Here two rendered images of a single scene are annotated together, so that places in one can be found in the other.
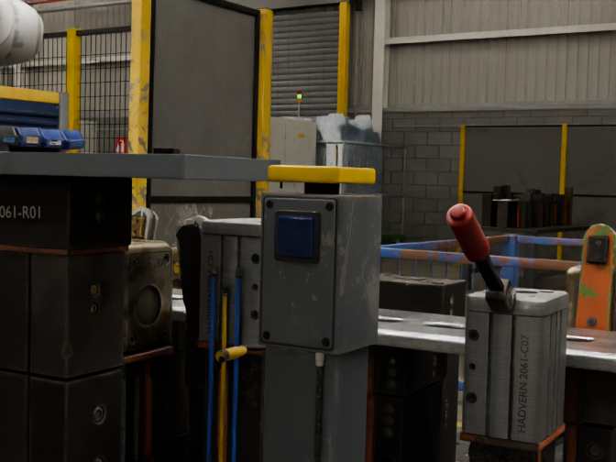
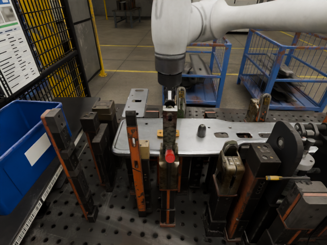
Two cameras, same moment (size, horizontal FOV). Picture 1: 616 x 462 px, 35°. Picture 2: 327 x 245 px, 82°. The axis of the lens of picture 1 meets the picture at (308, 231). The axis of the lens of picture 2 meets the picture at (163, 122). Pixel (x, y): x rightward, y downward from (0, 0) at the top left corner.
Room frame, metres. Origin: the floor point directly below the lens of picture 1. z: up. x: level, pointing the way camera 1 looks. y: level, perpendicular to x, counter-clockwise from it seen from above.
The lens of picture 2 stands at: (0.98, 0.95, 1.45)
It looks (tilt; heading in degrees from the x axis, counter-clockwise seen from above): 35 degrees down; 332
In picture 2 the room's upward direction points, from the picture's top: straight up
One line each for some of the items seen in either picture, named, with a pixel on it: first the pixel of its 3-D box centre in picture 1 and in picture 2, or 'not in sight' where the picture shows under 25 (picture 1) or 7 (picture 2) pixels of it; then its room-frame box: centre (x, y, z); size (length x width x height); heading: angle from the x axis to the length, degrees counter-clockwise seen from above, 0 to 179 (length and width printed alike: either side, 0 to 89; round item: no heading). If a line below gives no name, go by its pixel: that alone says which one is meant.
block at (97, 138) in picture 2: not in sight; (106, 159); (1.61, 0.89, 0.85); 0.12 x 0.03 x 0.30; 151
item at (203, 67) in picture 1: (202, 209); (81, 25); (4.49, 0.50, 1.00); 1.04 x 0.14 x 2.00; 147
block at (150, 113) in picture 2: not in sight; (153, 135); (1.67, 0.64, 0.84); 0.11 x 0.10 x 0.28; 151
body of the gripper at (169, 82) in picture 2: not in sight; (169, 84); (1.47, 0.66, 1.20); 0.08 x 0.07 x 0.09; 151
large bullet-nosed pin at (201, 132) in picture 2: not in sight; (201, 131); (1.41, 0.55, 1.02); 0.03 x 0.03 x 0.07
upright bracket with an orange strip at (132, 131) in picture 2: not in sight; (137, 175); (1.38, 0.83, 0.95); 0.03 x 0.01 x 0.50; 61
